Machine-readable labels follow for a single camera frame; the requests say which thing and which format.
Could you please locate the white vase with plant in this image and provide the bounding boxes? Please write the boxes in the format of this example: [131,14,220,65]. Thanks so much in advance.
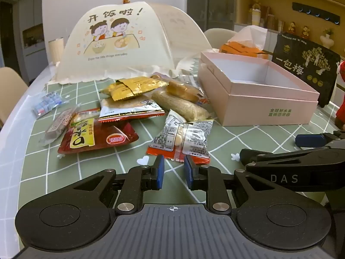
[321,28,335,47]

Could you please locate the black snack bag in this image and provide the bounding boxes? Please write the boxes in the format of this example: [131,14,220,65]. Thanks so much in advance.
[271,32,341,108]

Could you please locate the glass door cabinet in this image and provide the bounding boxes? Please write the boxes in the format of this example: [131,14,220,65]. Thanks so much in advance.
[187,0,238,31]

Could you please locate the green checked tablecloth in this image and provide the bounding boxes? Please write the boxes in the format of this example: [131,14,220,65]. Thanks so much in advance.
[20,54,345,203]

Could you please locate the red plush toy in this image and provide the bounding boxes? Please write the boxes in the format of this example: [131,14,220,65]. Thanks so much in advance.
[334,61,345,130]

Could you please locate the rice cracker packet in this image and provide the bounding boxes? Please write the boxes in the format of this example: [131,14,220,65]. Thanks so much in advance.
[97,94,165,123]

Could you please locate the beige chair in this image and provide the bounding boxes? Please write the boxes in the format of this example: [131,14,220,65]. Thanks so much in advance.
[203,28,238,52]
[0,67,29,130]

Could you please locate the white tissue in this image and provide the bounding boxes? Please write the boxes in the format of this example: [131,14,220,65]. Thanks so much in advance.
[228,25,268,54]

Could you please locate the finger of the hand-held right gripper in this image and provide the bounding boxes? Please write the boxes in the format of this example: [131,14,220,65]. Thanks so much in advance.
[240,146,345,168]
[295,131,345,147]

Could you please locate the gold foil snack packet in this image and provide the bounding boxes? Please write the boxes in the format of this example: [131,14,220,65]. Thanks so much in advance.
[106,77,169,101]

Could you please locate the orange packet stack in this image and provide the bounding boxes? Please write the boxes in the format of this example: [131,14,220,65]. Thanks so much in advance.
[219,42,270,60]

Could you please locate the black light bar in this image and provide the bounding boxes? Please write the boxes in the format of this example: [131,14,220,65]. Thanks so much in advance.
[292,2,340,23]

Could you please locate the brown bar in clear wrapper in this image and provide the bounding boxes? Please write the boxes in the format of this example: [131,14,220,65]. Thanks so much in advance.
[40,105,81,146]

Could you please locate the small white orange snack packet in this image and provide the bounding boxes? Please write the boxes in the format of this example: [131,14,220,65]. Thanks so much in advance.
[175,119,214,165]
[146,110,186,162]

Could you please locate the egg roll packet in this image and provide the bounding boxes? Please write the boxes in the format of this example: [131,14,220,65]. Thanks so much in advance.
[166,80,211,106]

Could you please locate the sesame bar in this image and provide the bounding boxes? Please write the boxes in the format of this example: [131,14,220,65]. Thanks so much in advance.
[150,90,210,122]

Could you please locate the cream cartoon food cover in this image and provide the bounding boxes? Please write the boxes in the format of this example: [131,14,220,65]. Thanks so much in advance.
[52,1,205,84]

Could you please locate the pink cardboard box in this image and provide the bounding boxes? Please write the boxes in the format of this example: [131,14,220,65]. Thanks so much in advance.
[198,51,320,127]

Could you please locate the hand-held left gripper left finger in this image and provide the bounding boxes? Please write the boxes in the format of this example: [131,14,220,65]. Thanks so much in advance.
[71,155,165,214]

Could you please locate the blue candies in clear packet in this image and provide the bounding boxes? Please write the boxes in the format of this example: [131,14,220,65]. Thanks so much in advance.
[32,92,69,118]

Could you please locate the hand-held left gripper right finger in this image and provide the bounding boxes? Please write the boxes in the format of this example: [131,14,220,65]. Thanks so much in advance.
[184,155,278,214]

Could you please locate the figurine on yellow cup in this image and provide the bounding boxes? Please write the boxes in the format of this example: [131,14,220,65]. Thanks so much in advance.
[252,0,262,27]

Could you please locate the large red snack packet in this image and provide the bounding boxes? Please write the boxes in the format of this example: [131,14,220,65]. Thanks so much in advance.
[57,109,139,154]

